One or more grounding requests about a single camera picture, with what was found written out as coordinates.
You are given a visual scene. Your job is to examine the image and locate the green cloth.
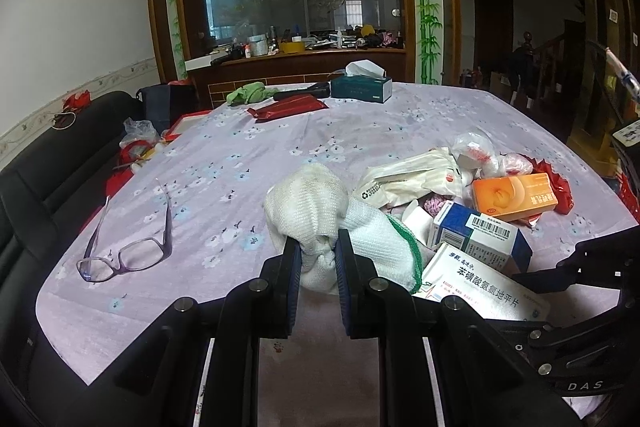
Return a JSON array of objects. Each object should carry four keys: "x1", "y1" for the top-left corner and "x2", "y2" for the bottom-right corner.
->
[{"x1": 227, "y1": 81, "x2": 279, "y2": 106}]

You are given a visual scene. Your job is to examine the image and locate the plastic bag on sofa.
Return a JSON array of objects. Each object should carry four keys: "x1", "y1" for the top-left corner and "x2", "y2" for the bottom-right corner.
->
[{"x1": 117, "y1": 118, "x2": 160, "y2": 171}]

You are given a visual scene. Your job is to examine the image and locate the black leather sofa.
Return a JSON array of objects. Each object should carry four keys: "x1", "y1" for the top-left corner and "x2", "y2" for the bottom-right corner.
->
[{"x1": 0, "y1": 91, "x2": 144, "y2": 426}]

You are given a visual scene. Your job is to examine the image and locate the blue white medicine box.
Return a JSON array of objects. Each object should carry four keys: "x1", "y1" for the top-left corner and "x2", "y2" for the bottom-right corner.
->
[{"x1": 400, "y1": 200, "x2": 533, "y2": 275}]

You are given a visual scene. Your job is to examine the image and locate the orange medicine box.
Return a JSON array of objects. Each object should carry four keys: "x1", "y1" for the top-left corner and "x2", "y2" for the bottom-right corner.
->
[{"x1": 472, "y1": 173, "x2": 558, "y2": 221}]

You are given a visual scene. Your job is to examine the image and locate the red wrapper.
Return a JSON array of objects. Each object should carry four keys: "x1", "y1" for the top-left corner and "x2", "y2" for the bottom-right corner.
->
[{"x1": 524, "y1": 156, "x2": 574, "y2": 215}]

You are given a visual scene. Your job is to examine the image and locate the clear plastic bag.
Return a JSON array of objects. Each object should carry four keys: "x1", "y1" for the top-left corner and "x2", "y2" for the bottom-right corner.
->
[{"x1": 450, "y1": 129, "x2": 534, "y2": 179}]

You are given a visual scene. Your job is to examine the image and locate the red flat pouch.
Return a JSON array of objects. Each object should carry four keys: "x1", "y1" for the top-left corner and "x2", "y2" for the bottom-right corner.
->
[{"x1": 247, "y1": 94, "x2": 326, "y2": 122}]

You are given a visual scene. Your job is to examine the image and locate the purple framed eyeglasses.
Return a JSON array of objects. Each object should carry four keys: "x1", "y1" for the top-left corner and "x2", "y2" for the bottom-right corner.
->
[{"x1": 76, "y1": 179, "x2": 172, "y2": 284}]

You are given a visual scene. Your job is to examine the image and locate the wooden counter with clutter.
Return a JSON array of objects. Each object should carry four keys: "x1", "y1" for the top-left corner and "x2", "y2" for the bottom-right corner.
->
[{"x1": 186, "y1": 43, "x2": 416, "y2": 108}]

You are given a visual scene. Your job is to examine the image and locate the white plastic shopping bag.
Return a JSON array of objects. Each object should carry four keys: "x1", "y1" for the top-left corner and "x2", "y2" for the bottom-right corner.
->
[{"x1": 352, "y1": 147, "x2": 473, "y2": 208}]

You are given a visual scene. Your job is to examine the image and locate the dark green tissue box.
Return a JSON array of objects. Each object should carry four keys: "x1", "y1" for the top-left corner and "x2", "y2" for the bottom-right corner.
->
[{"x1": 330, "y1": 60, "x2": 393, "y2": 104}]

